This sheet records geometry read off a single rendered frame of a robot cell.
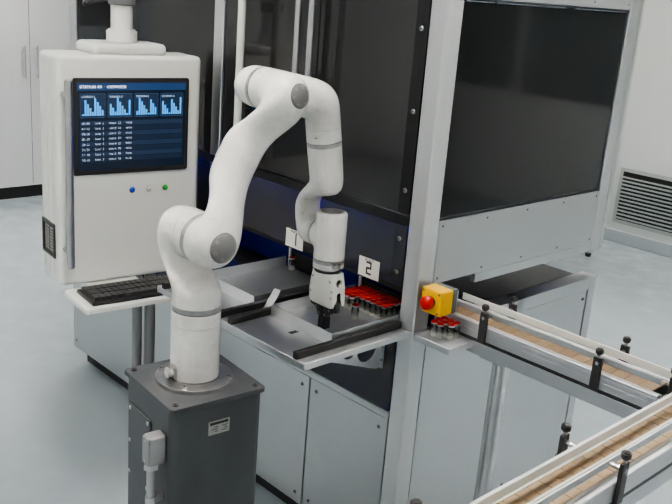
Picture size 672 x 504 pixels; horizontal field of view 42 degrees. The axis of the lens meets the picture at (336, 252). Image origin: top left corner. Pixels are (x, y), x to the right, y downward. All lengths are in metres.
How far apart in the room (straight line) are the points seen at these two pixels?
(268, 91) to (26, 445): 2.10
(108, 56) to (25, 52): 4.33
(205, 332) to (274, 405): 1.03
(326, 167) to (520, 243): 0.84
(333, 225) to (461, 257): 0.47
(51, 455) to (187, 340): 1.60
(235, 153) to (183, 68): 1.00
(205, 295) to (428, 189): 0.70
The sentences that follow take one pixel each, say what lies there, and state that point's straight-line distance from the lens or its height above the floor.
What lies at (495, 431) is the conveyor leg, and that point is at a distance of 2.61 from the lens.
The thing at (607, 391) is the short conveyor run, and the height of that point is 0.89.
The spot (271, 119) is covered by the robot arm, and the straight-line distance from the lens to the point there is 2.02.
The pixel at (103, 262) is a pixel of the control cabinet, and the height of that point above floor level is 0.87.
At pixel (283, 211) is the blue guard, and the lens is 2.83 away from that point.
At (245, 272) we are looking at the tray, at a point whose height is 0.89.
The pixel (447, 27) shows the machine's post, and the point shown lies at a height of 1.73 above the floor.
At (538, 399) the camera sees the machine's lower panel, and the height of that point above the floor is 0.46.
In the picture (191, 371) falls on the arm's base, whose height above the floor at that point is 0.90.
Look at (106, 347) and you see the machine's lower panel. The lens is 4.03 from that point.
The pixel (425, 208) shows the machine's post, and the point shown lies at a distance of 2.39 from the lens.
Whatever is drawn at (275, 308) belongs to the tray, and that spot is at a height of 0.91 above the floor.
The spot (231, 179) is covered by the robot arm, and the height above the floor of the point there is 1.37.
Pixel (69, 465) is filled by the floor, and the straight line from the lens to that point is 3.54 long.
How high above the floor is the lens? 1.81
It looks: 17 degrees down
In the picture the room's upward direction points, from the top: 4 degrees clockwise
